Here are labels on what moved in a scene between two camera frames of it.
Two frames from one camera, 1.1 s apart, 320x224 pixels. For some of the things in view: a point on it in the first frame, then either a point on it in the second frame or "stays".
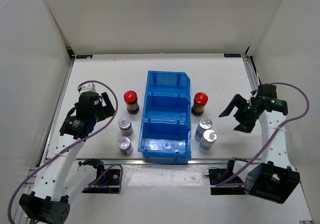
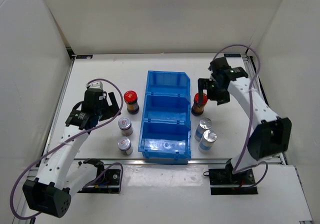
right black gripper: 238,101 → 204,84
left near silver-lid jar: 124,143 stays
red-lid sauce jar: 130,97 stays
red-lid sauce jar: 200,99 stays
